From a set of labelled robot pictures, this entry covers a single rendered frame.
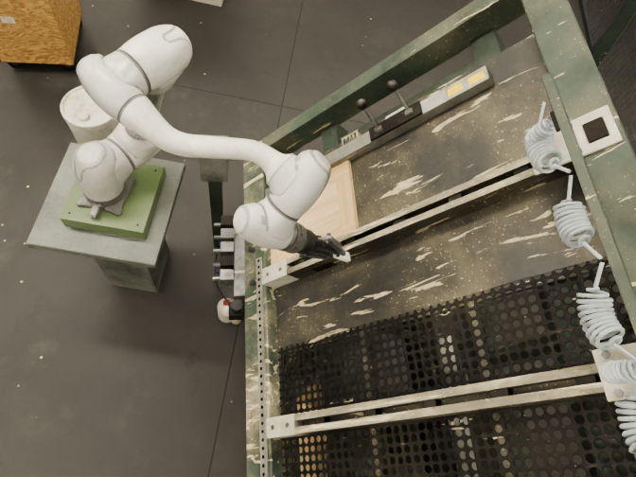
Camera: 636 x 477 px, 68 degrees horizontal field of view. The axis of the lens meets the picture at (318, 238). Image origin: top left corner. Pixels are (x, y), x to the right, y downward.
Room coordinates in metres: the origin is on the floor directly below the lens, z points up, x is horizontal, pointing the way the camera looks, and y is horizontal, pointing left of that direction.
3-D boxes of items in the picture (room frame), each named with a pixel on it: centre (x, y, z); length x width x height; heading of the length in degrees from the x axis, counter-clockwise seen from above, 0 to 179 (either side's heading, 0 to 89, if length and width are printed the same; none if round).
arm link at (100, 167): (0.80, 0.87, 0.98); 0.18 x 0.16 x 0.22; 161
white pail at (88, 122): (1.45, 1.44, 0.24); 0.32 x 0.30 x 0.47; 11
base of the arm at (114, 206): (0.77, 0.87, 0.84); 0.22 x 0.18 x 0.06; 7
